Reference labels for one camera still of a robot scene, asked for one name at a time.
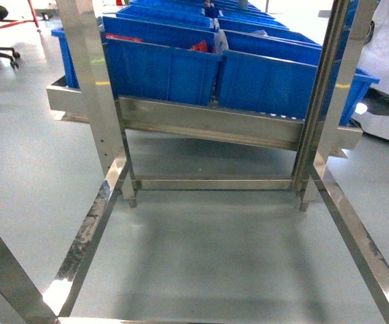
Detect blue plastic bin right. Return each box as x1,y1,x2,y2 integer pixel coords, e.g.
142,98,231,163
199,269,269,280
216,30,322,119

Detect blue plastic bin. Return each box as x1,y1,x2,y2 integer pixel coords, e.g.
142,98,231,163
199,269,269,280
216,30,322,119
103,16,222,106

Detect blue plastic bin left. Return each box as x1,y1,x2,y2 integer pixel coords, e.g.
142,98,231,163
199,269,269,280
103,16,222,106

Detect red metal table frame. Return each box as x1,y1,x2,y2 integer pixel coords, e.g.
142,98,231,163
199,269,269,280
0,1,40,31

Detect stainless steel rack frame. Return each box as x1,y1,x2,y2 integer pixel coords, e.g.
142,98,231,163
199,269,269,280
0,1,389,323

